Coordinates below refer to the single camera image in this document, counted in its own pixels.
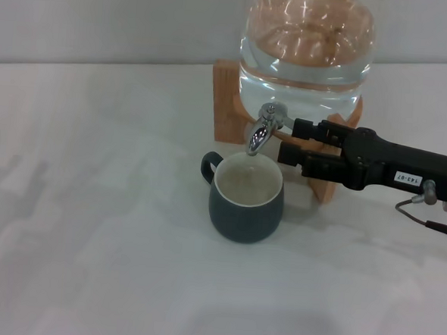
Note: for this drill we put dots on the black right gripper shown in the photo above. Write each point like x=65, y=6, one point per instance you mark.
x=391, y=162

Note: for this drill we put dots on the dark grey ceramic cup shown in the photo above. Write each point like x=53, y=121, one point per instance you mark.
x=243, y=222

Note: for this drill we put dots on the chrome dispenser faucet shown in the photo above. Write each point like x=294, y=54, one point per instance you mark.
x=261, y=133

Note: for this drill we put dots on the glass water dispenser jar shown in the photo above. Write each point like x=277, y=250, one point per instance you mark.
x=306, y=58

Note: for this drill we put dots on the wooden dispenser stand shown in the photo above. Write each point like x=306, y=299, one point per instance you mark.
x=223, y=106

